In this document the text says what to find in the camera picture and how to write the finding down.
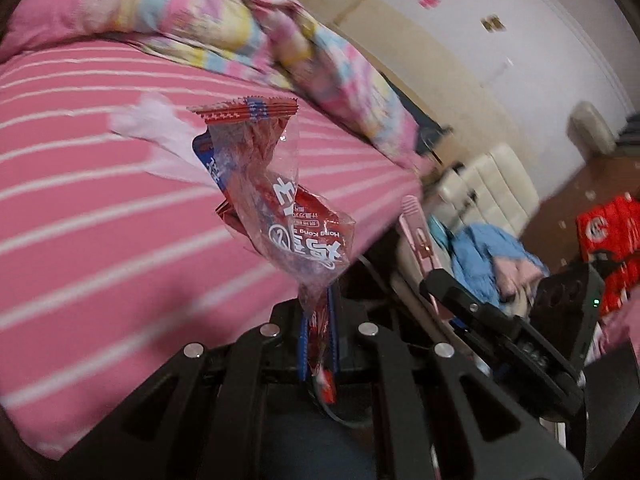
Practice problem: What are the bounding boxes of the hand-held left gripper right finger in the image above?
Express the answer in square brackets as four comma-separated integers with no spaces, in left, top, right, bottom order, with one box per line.
[330,285,584,480]

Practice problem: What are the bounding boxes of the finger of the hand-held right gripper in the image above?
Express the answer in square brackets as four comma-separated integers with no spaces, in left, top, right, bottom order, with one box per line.
[419,269,506,361]

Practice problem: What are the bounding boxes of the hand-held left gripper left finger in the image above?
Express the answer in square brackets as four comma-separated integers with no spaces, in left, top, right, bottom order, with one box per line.
[57,304,308,480]

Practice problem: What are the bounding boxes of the red clear snack wrapper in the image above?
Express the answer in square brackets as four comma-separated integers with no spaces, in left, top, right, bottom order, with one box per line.
[187,96,357,407]

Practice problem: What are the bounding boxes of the blue cloth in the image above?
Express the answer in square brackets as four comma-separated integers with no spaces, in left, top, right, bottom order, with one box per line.
[431,219,549,307]

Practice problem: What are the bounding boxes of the pink cloth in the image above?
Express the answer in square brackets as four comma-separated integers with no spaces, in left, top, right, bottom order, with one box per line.
[492,257,547,297]

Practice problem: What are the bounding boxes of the pink plastic hair tool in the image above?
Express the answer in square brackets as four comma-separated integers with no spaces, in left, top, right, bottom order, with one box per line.
[398,195,452,322]

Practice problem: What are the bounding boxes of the red printed box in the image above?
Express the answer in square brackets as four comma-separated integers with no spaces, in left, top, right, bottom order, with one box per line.
[575,194,640,313]

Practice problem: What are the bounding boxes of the white cushioned stool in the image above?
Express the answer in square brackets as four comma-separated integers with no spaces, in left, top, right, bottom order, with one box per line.
[437,142,542,242]

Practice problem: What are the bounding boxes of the white cushioned seat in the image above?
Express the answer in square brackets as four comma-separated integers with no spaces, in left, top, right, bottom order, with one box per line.
[567,101,619,157]

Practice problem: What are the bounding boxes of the pink striped bed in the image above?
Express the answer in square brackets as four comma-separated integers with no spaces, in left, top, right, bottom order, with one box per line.
[0,40,427,462]

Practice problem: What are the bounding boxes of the white crumpled tissue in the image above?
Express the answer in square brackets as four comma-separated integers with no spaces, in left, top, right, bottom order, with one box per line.
[109,92,221,192]

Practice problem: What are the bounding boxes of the pastel striped quilt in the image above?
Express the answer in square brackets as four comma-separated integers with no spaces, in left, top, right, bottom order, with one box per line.
[0,0,442,172]

